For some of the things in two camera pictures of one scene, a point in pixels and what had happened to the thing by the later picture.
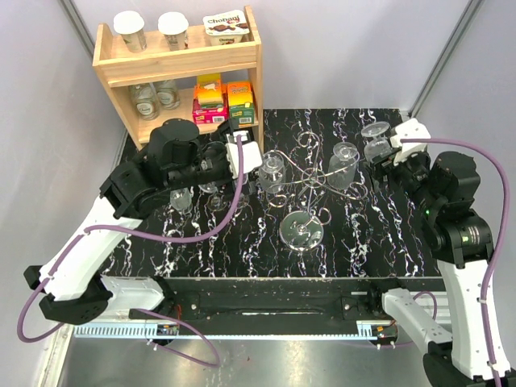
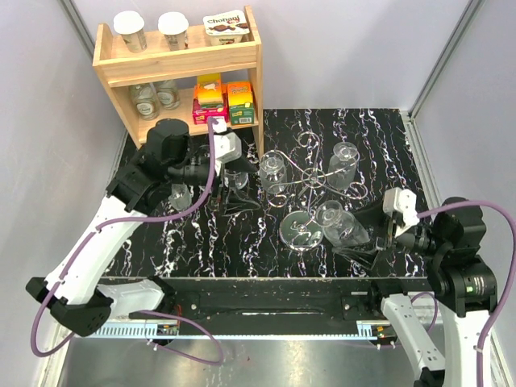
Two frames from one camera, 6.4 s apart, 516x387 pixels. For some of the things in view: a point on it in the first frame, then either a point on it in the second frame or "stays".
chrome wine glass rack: [301, 230] stays
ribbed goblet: [272, 172] stays
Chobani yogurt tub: [226, 27] stays
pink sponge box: [210, 100] stays
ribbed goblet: [341, 166] stays
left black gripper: [226, 130] to [234, 202]
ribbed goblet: [376, 145] to [340, 227]
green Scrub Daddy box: [241, 102] stays
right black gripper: [384, 165] to [385, 241]
